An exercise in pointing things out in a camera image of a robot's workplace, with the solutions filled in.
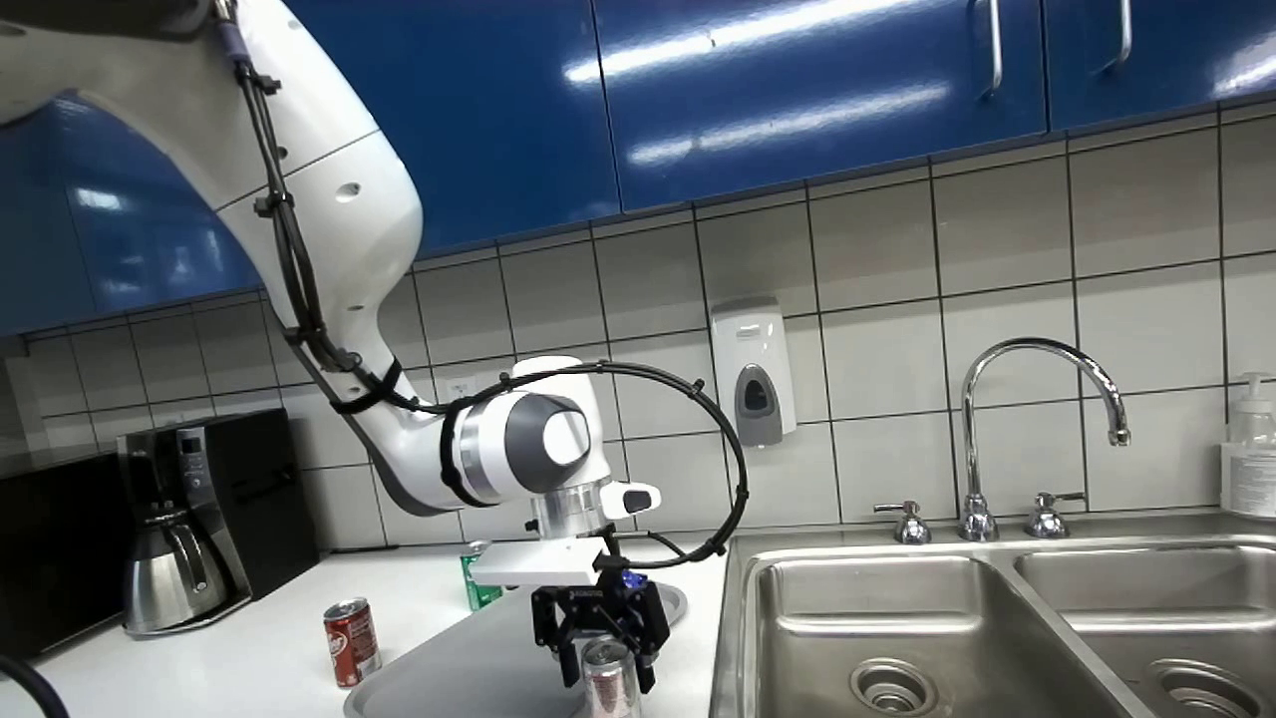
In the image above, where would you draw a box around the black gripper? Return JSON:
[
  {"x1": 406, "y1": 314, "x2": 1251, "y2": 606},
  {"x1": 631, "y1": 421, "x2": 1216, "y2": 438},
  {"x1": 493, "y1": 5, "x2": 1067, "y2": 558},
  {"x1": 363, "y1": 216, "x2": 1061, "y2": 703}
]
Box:
[{"x1": 529, "y1": 560, "x2": 673, "y2": 697}]

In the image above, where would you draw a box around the silver soda can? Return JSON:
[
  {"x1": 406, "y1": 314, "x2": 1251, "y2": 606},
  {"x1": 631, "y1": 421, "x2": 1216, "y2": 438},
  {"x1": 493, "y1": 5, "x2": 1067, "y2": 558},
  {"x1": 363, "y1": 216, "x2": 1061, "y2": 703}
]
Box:
[{"x1": 573, "y1": 632, "x2": 647, "y2": 718}]

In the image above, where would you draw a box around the red soda can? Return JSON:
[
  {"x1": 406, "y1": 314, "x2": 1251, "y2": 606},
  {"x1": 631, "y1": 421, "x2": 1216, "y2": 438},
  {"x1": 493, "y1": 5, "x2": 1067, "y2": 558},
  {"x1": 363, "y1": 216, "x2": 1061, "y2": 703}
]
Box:
[{"x1": 319, "y1": 594, "x2": 386, "y2": 691}]

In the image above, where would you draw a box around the grey plastic tray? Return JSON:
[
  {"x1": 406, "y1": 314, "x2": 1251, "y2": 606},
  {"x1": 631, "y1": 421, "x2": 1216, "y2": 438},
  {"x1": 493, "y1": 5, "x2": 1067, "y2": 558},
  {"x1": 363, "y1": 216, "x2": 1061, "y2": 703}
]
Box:
[{"x1": 339, "y1": 558, "x2": 695, "y2": 718}]

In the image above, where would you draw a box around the stainless steel double sink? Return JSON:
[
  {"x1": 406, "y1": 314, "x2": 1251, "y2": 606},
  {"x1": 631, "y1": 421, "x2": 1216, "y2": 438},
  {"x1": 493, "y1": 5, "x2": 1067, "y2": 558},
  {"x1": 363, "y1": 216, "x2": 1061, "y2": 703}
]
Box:
[{"x1": 705, "y1": 527, "x2": 1276, "y2": 718}]

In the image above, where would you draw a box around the black coffee maker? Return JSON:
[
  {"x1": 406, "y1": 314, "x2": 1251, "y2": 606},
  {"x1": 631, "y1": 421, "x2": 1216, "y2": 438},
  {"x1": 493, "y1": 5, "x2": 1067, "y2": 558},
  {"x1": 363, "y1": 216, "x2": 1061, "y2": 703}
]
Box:
[{"x1": 120, "y1": 402, "x2": 324, "y2": 636}]

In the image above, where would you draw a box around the chrome gooseneck faucet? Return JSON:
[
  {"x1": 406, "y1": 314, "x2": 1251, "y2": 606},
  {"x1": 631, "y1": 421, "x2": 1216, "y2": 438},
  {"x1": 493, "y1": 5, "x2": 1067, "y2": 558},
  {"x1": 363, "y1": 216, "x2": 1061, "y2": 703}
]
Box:
[{"x1": 957, "y1": 336, "x2": 1135, "y2": 543}]

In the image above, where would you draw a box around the steel coffee carafe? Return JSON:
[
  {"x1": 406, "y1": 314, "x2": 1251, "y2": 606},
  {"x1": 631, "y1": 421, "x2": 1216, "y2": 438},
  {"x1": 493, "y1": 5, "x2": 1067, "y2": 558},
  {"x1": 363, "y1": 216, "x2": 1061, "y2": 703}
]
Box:
[{"x1": 125, "y1": 501, "x2": 239, "y2": 636}]

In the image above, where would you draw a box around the black microwave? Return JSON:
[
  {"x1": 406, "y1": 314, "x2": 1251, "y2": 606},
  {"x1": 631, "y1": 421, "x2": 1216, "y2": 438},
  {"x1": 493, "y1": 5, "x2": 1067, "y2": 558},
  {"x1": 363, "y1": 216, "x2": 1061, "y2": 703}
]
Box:
[{"x1": 0, "y1": 447, "x2": 134, "y2": 670}]

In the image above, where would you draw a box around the clear pump soap bottle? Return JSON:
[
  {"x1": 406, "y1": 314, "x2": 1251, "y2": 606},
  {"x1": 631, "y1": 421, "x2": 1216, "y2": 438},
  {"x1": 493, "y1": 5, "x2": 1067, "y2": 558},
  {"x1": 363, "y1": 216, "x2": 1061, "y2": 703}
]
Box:
[{"x1": 1216, "y1": 370, "x2": 1276, "y2": 523}]

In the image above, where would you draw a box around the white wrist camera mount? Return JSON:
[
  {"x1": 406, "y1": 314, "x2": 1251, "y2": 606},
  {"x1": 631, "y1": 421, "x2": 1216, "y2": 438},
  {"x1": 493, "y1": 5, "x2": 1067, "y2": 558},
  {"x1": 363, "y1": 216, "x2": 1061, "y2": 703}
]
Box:
[{"x1": 468, "y1": 533, "x2": 605, "y2": 591}]

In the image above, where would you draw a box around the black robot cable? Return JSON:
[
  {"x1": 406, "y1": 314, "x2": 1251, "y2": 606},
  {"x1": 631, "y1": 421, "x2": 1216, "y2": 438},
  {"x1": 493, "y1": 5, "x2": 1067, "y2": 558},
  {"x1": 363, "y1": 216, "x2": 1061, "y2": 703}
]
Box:
[{"x1": 217, "y1": 0, "x2": 755, "y2": 572}]

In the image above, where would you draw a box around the white wall soap dispenser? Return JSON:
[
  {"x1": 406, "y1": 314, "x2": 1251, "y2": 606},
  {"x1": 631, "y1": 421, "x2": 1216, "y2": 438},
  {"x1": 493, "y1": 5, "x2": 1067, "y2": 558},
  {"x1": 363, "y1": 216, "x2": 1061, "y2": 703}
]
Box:
[{"x1": 705, "y1": 299, "x2": 803, "y2": 449}]

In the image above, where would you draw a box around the chrome faucet handle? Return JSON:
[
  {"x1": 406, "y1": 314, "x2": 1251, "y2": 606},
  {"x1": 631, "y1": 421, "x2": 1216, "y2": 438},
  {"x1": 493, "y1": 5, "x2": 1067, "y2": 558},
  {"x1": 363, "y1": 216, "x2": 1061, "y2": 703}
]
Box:
[
  {"x1": 1024, "y1": 489, "x2": 1093, "y2": 543},
  {"x1": 868, "y1": 499, "x2": 933, "y2": 546}
]

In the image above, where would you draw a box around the black hanging cable loop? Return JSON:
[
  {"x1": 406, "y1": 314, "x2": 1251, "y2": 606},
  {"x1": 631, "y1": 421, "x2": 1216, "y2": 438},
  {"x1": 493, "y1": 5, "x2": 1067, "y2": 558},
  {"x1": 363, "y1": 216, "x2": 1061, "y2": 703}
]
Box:
[{"x1": 0, "y1": 650, "x2": 73, "y2": 718}]

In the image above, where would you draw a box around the chrome cabinet handle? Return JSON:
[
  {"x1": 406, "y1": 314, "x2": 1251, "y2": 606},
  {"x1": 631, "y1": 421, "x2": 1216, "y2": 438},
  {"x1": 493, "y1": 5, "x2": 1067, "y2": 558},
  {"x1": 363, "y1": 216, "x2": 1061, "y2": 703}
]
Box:
[
  {"x1": 1098, "y1": 0, "x2": 1142, "y2": 76},
  {"x1": 978, "y1": 0, "x2": 1012, "y2": 99}
]

